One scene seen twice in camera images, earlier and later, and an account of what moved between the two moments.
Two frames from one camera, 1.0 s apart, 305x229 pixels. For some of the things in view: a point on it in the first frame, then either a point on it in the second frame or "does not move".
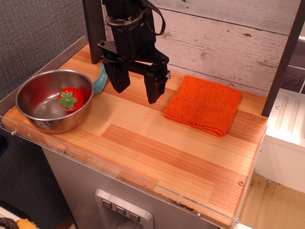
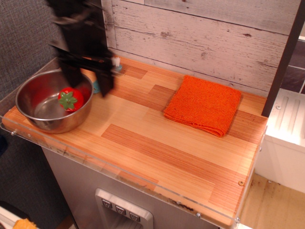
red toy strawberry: (70, 99) does not move
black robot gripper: (135, 46) -> (83, 44)
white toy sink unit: (281, 159) does not move
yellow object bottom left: (25, 223) does not move
